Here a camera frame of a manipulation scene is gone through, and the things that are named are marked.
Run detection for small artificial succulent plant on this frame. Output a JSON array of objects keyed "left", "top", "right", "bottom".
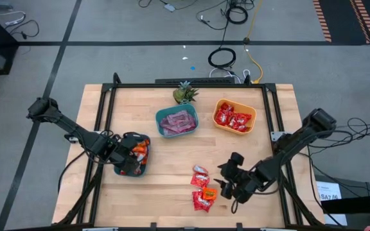
[{"left": 172, "top": 80, "right": 200, "bottom": 105}]

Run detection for black bar behind table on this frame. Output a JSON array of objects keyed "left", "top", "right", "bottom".
[{"left": 155, "top": 77, "right": 236, "bottom": 85}]

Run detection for black aluminium table frame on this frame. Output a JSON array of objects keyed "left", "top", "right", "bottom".
[{"left": 56, "top": 72, "right": 326, "bottom": 230}]

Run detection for thin white floor cable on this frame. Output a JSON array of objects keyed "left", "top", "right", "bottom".
[{"left": 0, "top": 11, "right": 27, "bottom": 26}]

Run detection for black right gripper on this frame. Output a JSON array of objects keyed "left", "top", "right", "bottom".
[{"left": 213, "top": 152, "right": 266, "bottom": 205}]

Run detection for black floor cable with plug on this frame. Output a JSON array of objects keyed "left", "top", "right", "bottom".
[{"left": 196, "top": 0, "right": 234, "bottom": 31}]

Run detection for thin black floor cable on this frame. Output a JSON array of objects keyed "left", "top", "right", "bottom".
[{"left": 4, "top": 19, "right": 40, "bottom": 41}]

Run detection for dark teal plastic bin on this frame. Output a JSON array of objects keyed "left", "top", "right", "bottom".
[{"left": 113, "top": 132, "right": 152, "bottom": 177}]

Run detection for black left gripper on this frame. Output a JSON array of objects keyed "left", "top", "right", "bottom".
[{"left": 109, "top": 132, "right": 141, "bottom": 175}]

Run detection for white paper sign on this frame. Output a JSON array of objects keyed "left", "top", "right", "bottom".
[{"left": 315, "top": 181, "right": 348, "bottom": 227}]

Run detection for yellow cable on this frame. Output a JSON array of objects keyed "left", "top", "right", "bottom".
[{"left": 243, "top": 0, "right": 265, "bottom": 85}]

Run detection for black cabinet with sign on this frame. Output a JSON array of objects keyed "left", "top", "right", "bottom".
[{"left": 315, "top": 174, "right": 370, "bottom": 227}]

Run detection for black coiled floor cable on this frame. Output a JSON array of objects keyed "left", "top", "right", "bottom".
[
  {"left": 207, "top": 47, "right": 237, "bottom": 69},
  {"left": 225, "top": 4, "right": 249, "bottom": 26}
]

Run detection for light teal plastic bin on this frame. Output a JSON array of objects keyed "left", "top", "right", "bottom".
[{"left": 155, "top": 103, "right": 200, "bottom": 139}]

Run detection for yellow plastic bin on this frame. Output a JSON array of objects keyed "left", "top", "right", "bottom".
[{"left": 212, "top": 98, "right": 258, "bottom": 135}]

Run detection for black orange striped floor mat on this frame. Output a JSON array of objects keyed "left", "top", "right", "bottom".
[{"left": 312, "top": 0, "right": 370, "bottom": 45}]

